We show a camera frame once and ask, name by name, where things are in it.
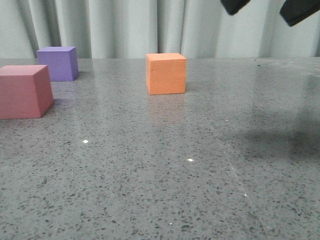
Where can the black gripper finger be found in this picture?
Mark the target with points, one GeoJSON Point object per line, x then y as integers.
{"type": "Point", "coordinates": [295, 11]}
{"type": "Point", "coordinates": [233, 6]}

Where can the orange foam cube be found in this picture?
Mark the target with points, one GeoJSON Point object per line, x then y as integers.
{"type": "Point", "coordinates": [166, 73]}

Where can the pink foam cube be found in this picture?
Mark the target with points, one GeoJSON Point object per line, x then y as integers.
{"type": "Point", "coordinates": [25, 91]}

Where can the grey-green curtain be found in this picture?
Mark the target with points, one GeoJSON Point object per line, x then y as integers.
{"type": "Point", "coordinates": [101, 29]}

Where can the purple foam cube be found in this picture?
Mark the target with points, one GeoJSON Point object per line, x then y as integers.
{"type": "Point", "coordinates": [62, 62]}

